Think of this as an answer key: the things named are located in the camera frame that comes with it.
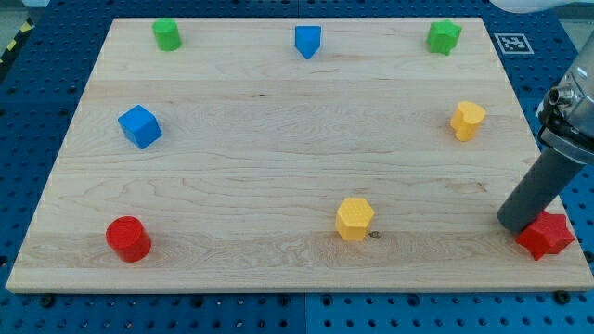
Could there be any yellow hexagon block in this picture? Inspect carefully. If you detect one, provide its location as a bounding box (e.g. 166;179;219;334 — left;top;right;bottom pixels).
335;198;375;241

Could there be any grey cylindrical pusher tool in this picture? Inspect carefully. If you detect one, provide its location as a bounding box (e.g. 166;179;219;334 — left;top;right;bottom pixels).
497;148;585;232

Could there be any white fiducial marker tag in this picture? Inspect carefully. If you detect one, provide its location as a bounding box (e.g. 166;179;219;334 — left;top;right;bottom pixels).
495;32;534;55

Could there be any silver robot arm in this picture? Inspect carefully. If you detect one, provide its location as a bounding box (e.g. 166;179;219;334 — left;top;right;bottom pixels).
536;34;593;165

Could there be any green cylinder block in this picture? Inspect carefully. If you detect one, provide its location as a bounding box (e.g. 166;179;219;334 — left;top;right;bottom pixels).
151;18;182;51

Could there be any blue cube block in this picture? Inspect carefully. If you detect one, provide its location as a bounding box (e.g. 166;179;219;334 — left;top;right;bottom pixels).
118;105;162;149

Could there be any blue pentagon block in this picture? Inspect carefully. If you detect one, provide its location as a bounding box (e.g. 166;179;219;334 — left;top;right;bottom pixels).
294;25;321;59

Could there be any green star block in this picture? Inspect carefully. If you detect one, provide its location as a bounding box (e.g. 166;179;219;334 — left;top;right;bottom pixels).
426;19;463;56

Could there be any yellow heart block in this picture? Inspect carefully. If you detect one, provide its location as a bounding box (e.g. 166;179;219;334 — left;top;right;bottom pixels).
450;101;486;142

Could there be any wooden board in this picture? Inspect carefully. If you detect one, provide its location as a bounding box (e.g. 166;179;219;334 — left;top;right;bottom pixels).
6;18;593;294

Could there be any red star block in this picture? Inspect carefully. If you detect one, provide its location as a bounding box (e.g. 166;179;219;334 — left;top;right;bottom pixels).
516;211;575;261

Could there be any red cylinder block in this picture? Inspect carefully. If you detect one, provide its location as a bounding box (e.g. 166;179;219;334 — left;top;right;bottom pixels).
105;216;151;263

